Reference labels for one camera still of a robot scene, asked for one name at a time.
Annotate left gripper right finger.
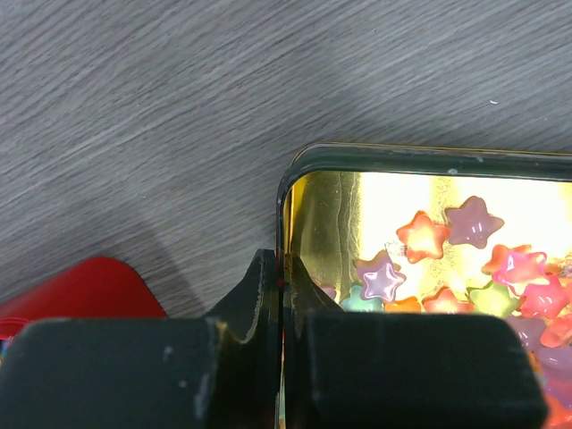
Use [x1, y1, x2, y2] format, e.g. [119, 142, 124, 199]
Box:
[283, 256, 548, 428]

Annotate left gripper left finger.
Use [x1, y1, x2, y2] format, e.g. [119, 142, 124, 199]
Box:
[1, 249, 280, 428]

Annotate red candy tin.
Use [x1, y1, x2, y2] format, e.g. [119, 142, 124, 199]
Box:
[1, 257, 167, 349]

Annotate gold gummy tin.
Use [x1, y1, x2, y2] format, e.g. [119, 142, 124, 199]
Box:
[277, 143, 571, 428]

